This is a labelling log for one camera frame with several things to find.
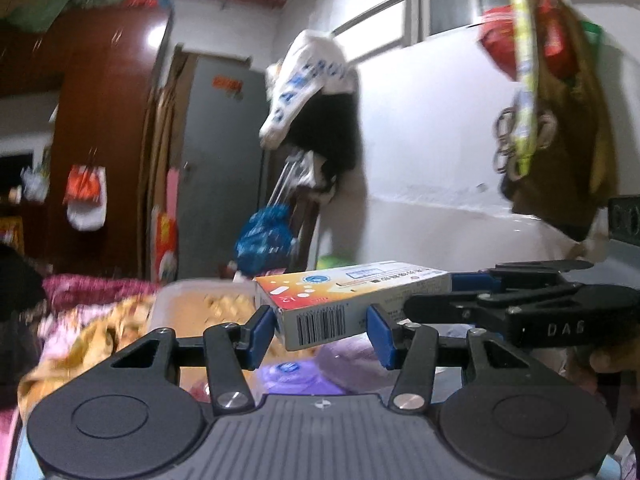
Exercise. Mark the orange medicine box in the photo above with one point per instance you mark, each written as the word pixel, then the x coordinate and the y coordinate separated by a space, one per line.
pixel 350 295

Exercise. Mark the purple tissue pack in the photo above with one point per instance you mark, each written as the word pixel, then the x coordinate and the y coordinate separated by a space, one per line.
pixel 300 370

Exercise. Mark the orange white bag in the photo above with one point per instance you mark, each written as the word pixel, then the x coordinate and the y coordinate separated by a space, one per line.
pixel 86 190

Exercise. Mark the red plastic bag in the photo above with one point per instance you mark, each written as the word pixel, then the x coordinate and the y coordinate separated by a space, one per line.
pixel 500 35

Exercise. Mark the dark cloth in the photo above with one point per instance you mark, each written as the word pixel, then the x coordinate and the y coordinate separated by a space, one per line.
pixel 20 280

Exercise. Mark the clear plastic bag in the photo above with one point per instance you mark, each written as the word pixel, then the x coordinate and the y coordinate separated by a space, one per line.
pixel 35 182

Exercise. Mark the yellow floral blanket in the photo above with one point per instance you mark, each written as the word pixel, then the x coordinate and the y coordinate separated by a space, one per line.
pixel 100 345

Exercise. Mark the black hanging garment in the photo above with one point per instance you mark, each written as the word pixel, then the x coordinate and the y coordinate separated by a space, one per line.
pixel 330 135

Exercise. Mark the wooden planks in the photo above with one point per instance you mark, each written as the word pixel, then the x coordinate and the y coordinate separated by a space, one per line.
pixel 160 135

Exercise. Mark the person's right hand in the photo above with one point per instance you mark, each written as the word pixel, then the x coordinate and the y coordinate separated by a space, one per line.
pixel 605 362

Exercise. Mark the window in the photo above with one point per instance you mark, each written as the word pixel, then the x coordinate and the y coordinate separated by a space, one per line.
pixel 450 0

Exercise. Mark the brown hanging bag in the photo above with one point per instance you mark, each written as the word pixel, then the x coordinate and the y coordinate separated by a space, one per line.
pixel 560 160

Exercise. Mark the white plastic basket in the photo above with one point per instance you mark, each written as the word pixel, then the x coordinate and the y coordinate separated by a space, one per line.
pixel 200 305

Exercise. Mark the white printed tote bag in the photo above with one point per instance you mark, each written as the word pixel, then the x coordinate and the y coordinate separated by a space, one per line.
pixel 305 70

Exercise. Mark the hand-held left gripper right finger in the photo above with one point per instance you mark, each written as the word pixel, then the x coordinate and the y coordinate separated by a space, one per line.
pixel 377 335

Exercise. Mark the red door sticker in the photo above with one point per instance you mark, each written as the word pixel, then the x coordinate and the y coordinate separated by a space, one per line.
pixel 227 86

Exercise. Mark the dark pink blanket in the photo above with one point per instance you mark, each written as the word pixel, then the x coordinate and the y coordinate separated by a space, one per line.
pixel 95 290

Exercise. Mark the red printed bag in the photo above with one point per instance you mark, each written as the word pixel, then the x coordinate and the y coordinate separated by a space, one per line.
pixel 165 240

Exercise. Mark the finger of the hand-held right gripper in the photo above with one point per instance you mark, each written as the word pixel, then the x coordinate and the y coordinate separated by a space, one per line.
pixel 450 307
pixel 470 281

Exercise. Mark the pink roll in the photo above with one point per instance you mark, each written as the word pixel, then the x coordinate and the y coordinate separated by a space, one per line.
pixel 175 187

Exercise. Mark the green box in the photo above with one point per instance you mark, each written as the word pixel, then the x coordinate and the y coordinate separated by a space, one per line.
pixel 332 262

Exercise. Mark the grey metal cabinet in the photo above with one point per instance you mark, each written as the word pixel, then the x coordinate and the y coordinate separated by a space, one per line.
pixel 220 160

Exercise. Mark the green cloth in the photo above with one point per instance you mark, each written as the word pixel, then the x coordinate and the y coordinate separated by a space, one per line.
pixel 60 5

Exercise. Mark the white metal rack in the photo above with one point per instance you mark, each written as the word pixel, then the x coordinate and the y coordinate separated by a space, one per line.
pixel 287 180

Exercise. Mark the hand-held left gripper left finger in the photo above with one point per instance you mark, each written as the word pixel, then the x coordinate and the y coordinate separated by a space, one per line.
pixel 262 332

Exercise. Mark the brown wooden wardrobe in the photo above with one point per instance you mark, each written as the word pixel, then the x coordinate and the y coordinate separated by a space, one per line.
pixel 100 135

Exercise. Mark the blue plastic bag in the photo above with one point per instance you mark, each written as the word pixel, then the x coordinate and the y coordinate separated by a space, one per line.
pixel 265 240

